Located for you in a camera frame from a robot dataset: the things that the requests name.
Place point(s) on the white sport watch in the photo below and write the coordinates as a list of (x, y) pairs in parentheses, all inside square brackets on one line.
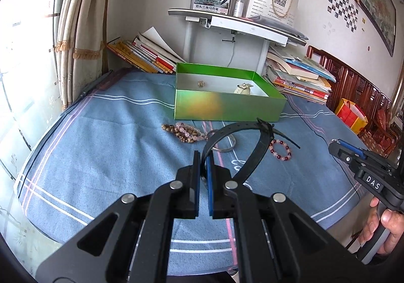
[(243, 89)]

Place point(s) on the wall photo stickers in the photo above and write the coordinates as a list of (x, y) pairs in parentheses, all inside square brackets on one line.
[(343, 7)]

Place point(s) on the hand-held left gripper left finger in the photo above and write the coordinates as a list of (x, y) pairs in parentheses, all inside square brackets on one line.
[(196, 182)]

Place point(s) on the yellow red paper bag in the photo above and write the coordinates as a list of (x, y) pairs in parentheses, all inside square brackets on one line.
[(350, 116)]

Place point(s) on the blue striped tablecloth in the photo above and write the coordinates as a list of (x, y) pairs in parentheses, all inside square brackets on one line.
[(126, 150)]

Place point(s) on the grey white desk shelf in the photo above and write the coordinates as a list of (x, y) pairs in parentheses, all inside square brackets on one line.
[(236, 24)]

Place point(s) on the dark wooden bench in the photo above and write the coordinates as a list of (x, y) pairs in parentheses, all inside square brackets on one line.
[(356, 84)]

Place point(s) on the white spray bottle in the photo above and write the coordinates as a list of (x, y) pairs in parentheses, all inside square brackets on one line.
[(239, 5)]

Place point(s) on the white paper bag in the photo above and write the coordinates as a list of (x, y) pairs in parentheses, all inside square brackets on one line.
[(271, 2)]

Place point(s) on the silver bangle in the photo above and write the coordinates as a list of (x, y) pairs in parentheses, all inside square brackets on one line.
[(227, 148)]

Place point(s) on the green cardboard box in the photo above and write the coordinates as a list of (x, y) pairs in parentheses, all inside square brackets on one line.
[(227, 106)]

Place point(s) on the messy stack of books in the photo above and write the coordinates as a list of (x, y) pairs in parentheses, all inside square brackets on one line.
[(299, 78)]

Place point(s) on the gold flower brooch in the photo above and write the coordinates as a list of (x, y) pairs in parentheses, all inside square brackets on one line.
[(201, 84)]

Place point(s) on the dark flat folder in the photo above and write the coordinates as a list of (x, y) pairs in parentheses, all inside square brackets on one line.
[(281, 26)]

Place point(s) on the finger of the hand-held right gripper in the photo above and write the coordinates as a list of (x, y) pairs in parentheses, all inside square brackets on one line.
[(339, 152), (352, 148)]

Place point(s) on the beige curtain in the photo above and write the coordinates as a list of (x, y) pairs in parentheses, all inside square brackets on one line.
[(80, 18)]

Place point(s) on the leaning row of books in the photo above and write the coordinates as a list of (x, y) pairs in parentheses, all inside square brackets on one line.
[(145, 56)]

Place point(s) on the person's right hand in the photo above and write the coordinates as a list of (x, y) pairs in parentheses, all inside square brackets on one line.
[(396, 226)]

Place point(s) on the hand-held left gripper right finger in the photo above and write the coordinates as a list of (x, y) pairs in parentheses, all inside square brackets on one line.
[(210, 188)]

